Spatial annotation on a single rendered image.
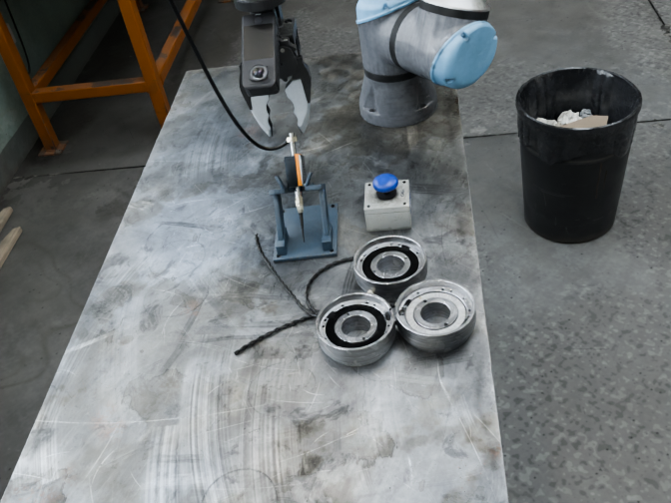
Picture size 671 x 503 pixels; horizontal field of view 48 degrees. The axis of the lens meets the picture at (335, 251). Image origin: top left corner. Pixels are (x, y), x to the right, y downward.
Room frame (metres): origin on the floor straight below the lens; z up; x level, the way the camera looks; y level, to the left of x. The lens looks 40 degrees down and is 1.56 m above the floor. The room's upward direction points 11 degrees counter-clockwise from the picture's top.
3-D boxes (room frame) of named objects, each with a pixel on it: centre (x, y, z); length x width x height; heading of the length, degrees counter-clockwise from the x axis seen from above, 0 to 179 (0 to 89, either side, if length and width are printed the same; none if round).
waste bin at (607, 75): (1.79, -0.74, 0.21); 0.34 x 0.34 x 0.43
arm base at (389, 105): (1.28, -0.17, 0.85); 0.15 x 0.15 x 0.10
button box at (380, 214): (0.96, -0.10, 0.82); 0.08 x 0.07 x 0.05; 170
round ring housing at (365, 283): (0.81, -0.07, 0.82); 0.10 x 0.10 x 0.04
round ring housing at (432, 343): (0.70, -0.12, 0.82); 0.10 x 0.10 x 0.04
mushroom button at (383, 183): (0.95, -0.10, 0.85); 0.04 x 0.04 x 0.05
